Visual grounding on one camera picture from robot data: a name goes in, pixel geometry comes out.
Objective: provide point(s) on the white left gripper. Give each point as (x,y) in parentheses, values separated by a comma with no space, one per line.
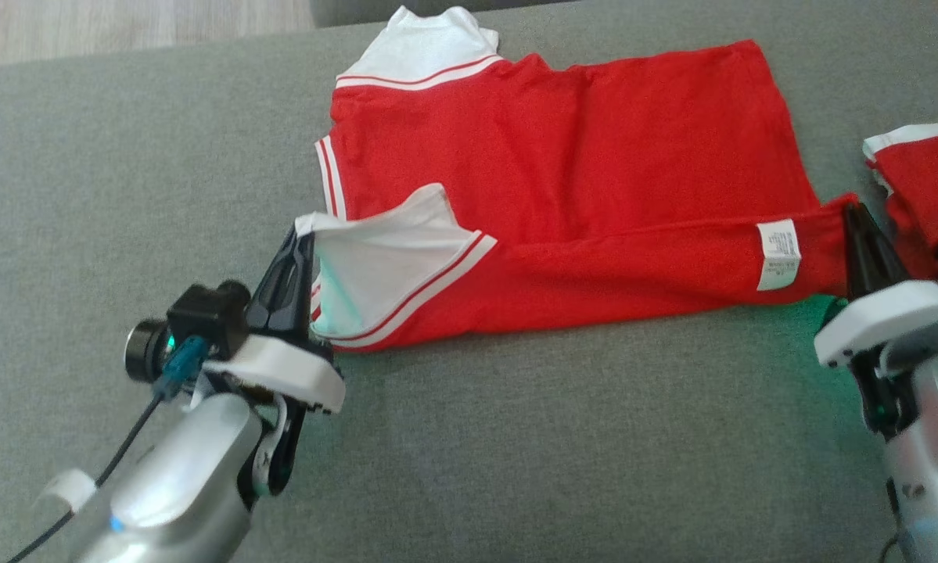
(281,367)

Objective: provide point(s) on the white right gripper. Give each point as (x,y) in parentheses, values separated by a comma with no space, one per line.
(891,313)

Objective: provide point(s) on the red white sports jersey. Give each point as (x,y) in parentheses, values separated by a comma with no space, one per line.
(578,156)

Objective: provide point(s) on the folded red garment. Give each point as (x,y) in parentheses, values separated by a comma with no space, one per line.
(930,188)

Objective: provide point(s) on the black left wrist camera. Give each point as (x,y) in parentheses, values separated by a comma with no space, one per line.
(203,313)

